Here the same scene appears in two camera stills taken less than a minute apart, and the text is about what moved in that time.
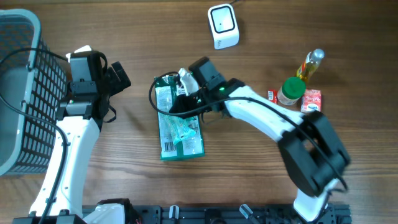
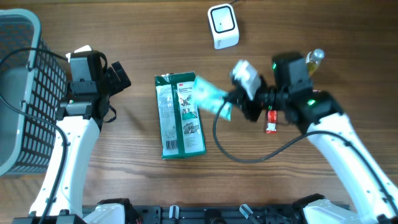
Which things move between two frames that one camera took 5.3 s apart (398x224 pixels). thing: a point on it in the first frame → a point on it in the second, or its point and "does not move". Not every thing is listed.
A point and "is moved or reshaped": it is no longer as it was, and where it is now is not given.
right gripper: x=181 y=102 → x=247 y=105
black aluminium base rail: x=337 y=214 does not move
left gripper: x=114 y=84 does not move
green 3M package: x=191 y=147 does not move
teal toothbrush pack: x=180 y=128 is moved or reshaped
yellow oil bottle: x=310 y=63 does not move
